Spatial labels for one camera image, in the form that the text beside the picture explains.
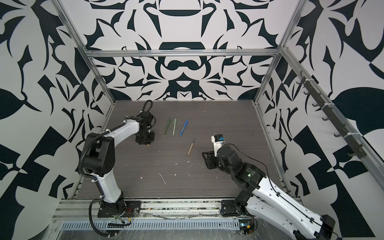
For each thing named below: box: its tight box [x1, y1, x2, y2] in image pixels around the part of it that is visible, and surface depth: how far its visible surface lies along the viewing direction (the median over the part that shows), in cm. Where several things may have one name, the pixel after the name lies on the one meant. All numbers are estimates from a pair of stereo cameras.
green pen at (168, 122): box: [164, 117, 172, 135], surface depth 107 cm
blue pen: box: [179, 119, 189, 137], surface depth 107 cm
